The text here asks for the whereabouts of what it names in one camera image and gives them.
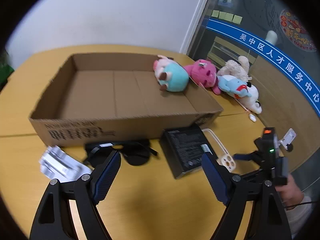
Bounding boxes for white phone case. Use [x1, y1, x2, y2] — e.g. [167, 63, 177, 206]
[202, 128, 236, 172]

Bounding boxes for grey folding phone stand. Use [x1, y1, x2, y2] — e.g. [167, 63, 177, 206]
[39, 146, 92, 183]

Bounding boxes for black product box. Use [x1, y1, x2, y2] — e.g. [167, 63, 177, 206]
[159, 124, 216, 179]

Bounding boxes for black sunglasses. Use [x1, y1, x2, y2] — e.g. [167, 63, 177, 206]
[84, 139, 158, 167]

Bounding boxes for pink teal plush toy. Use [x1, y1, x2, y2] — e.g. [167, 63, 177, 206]
[153, 55, 189, 93]

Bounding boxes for white sleeve forearm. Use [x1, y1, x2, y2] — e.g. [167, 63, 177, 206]
[286, 194, 313, 238]

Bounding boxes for person right hand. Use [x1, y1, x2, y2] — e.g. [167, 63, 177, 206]
[275, 174, 304, 210]

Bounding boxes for white plastic stand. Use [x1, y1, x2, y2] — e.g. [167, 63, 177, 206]
[279, 128, 297, 152]

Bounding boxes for white earbuds case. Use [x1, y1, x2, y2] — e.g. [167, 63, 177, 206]
[249, 114, 257, 122]

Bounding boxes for white dog plush toy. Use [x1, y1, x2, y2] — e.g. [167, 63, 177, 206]
[237, 82, 262, 114]

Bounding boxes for blue plush toy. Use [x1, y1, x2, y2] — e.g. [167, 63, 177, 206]
[217, 75, 252, 99]

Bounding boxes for cream plush toy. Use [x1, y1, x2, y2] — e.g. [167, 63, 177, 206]
[217, 56, 252, 82]

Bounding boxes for cardboard box tray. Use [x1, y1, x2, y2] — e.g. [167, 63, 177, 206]
[29, 53, 223, 147]

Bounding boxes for yellow sticky notes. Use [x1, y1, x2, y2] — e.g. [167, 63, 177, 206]
[211, 10, 242, 24]

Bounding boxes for green covered side table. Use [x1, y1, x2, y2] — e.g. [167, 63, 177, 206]
[0, 63, 14, 85]

